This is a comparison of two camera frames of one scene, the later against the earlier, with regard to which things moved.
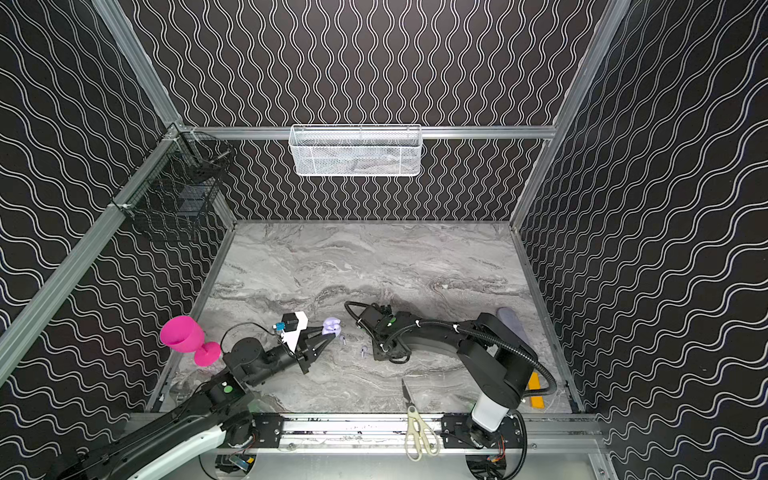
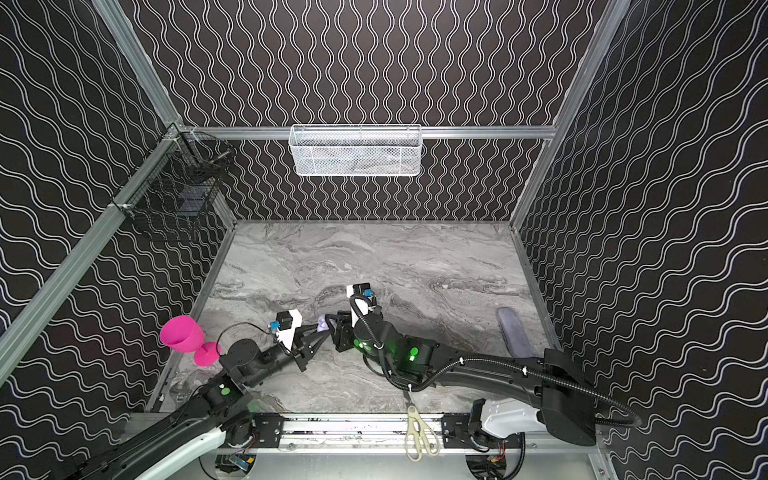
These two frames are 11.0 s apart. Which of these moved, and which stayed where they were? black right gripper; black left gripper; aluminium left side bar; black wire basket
Moved: black right gripper
Stayed: aluminium left side bar; black left gripper; black wire basket
